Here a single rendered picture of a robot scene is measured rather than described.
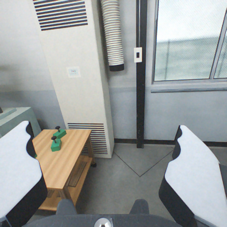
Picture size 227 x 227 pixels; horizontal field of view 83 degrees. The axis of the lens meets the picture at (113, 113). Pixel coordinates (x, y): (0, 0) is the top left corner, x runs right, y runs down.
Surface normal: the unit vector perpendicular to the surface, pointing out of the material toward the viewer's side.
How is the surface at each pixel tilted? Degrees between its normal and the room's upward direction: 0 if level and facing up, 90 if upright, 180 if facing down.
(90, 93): 90
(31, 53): 90
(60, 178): 0
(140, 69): 90
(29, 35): 90
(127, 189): 0
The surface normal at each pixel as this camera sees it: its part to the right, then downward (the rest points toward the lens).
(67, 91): -0.16, 0.47
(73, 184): -0.10, -0.88
